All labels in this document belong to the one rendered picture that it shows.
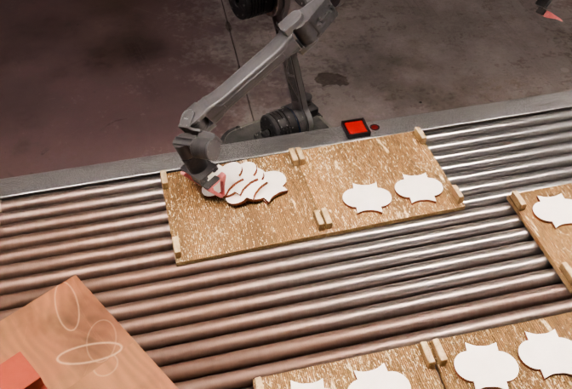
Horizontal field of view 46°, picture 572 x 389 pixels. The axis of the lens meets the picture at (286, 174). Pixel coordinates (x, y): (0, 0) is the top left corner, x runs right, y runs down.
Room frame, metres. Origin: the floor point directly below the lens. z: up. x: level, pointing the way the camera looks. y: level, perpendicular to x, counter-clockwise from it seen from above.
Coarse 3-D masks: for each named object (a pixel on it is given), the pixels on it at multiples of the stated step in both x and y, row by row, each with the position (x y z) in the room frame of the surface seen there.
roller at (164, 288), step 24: (384, 240) 1.22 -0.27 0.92; (408, 240) 1.22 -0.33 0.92; (432, 240) 1.23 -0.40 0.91; (264, 264) 1.13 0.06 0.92; (288, 264) 1.14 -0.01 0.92; (312, 264) 1.15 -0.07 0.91; (144, 288) 1.06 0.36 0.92; (168, 288) 1.06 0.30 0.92; (192, 288) 1.07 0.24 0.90; (0, 312) 0.98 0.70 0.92
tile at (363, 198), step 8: (352, 184) 1.41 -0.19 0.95; (376, 184) 1.41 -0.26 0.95; (344, 192) 1.38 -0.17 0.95; (352, 192) 1.38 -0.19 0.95; (360, 192) 1.38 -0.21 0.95; (368, 192) 1.38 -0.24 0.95; (376, 192) 1.38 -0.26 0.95; (384, 192) 1.38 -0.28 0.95; (344, 200) 1.35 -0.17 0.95; (352, 200) 1.35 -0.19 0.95; (360, 200) 1.35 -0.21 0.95; (368, 200) 1.35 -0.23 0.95; (376, 200) 1.35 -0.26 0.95; (384, 200) 1.35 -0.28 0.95; (352, 208) 1.32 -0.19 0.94; (360, 208) 1.31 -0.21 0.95; (368, 208) 1.31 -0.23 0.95; (376, 208) 1.31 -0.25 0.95
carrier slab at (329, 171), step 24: (336, 144) 1.60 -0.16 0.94; (360, 144) 1.60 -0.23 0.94; (384, 144) 1.60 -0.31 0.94; (408, 144) 1.60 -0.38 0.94; (312, 168) 1.49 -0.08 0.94; (336, 168) 1.49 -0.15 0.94; (360, 168) 1.49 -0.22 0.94; (384, 168) 1.49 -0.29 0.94; (408, 168) 1.49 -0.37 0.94; (432, 168) 1.49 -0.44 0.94; (312, 192) 1.39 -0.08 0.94; (336, 192) 1.39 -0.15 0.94; (336, 216) 1.29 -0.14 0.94; (360, 216) 1.29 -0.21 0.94; (384, 216) 1.29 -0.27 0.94; (408, 216) 1.29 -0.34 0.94
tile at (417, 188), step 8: (408, 176) 1.44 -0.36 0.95; (416, 176) 1.44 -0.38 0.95; (424, 176) 1.44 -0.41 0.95; (400, 184) 1.41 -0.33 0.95; (408, 184) 1.41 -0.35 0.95; (416, 184) 1.41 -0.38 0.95; (424, 184) 1.41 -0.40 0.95; (432, 184) 1.41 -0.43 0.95; (440, 184) 1.41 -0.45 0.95; (400, 192) 1.38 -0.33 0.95; (408, 192) 1.38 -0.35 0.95; (416, 192) 1.38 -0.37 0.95; (424, 192) 1.38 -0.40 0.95; (432, 192) 1.38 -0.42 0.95; (440, 192) 1.38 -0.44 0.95; (416, 200) 1.35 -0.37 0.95; (424, 200) 1.35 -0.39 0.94; (432, 200) 1.35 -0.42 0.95
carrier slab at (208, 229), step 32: (256, 160) 1.53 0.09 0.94; (288, 160) 1.53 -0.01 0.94; (192, 192) 1.39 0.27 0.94; (288, 192) 1.39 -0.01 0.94; (192, 224) 1.26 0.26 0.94; (224, 224) 1.26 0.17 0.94; (256, 224) 1.26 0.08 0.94; (288, 224) 1.26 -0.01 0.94; (192, 256) 1.15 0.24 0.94; (224, 256) 1.16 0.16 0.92
